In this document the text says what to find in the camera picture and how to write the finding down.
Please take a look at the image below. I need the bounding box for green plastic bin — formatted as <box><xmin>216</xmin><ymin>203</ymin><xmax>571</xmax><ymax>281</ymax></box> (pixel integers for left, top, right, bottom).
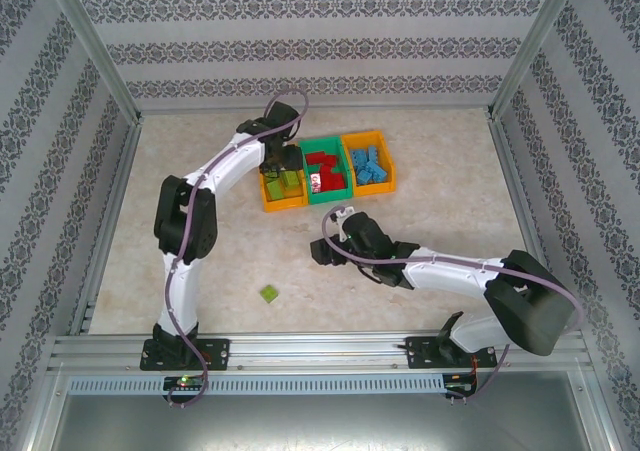
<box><xmin>298</xmin><ymin>136</ymin><xmax>356</xmax><ymax>207</ymax></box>

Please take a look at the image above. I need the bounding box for aluminium mounting rail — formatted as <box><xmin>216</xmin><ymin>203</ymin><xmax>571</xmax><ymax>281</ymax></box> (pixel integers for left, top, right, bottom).
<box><xmin>47</xmin><ymin>331</ymin><xmax>594</xmax><ymax>374</ymax></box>

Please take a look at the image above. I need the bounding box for aluminium frame rail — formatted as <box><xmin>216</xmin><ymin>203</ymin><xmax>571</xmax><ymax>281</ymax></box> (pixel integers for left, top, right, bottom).
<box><xmin>67</xmin><ymin>115</ymin><xmax>146</xmax><ymax>336</ymax></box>
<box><xmin>485</xmin><ymin>110</ymin><xmax>571</xmax><ymax>331</ymax></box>
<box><xmin>137</xmin><ymin>103</ymin><xmax>496</xmax><ymax>118</ymax></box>

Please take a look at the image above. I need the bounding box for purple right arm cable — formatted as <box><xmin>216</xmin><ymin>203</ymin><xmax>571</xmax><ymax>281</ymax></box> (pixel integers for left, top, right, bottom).
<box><xmin>322</xmin><ymin>204</ymin><xmax>585</xmax><ymax>408</ymax></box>

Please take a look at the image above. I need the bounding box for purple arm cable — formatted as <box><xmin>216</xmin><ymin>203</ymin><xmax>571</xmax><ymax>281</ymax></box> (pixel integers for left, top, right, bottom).
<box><xmin>163</xmin><ymin>89</ymin><xmax>309</xmax><ymax>410</ymax></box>
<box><xmin>322</xmin><ymin>204</ymin><xmax>585</xmax><ymax>408</ymax></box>

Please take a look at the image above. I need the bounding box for aluminium frame post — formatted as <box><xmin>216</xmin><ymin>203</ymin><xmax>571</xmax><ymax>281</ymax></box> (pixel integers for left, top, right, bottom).
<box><xmin>487</xmin><ymin>0</ymin><xmax>586</xmax><ymax>120</ymax></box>
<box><xmin>42</xmin><ymin>0</ymin><xmax>144</xmax><ymax>122</ymax></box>

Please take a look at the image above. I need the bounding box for slotted grey cable duct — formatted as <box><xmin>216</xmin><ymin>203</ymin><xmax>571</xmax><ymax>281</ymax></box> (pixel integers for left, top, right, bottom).
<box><xmin>66</xmin><ymin>374</ymin><xmax>447</xmax><ymax>396</ymax></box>

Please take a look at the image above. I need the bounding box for orange plastic bin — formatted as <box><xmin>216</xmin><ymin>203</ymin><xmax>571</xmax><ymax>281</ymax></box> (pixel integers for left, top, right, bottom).
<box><xmin>258</xmin><ymin>143</ymin><xmax>310</xmax><ymax>215</ymax></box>
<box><xmin>340</xmin><ymin>129</ymin><xmax>398</xmax><ymax>199</ymax></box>

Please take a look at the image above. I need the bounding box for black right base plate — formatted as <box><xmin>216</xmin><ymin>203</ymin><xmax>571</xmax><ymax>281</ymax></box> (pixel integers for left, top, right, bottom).
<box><xmin>404</xmin><ymin>335</ymin><xmax>499</xmax><ymax>371</ymax></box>

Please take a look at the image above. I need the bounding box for small circuit board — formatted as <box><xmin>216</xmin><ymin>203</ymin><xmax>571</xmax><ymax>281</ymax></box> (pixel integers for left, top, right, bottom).
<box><xmin>444</xmin><ymin>381</ymin><xmax>479</xmax><ymax>398</ymax></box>
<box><xmin>163</xmin><ymin>375</ymin><xmax>207</xmax><ymax>392</ymax></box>

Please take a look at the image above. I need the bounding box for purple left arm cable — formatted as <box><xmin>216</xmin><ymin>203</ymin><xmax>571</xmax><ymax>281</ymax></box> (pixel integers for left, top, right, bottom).
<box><xmin>163</xmin><ymin>89</ymin><xmax>309</xmax><ymax>410</ymax></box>

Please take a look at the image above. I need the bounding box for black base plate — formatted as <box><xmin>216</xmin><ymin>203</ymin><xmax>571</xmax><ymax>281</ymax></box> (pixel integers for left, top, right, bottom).
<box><xmin>139</xmin><ymin>338</ymin><xmax>232</xmax><ymax>372</ymax></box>
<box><xmin>404</xmin><ymin>335</ymin><xmax>499</xmax><ymax>371</ymax></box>

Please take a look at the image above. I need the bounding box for grey metal panel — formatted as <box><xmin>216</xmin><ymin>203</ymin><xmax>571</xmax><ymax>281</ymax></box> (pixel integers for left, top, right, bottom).
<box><xmin>29</xmin><ymin>368</ymin><xmax>619</xmax><ymax>451</ymax></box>

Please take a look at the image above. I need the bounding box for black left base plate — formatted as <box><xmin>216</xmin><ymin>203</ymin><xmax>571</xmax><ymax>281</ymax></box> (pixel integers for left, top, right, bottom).
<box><xmin>139</xmin><ymin>338</ymin><xmax>232</xmax><ymax>372</ymax></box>

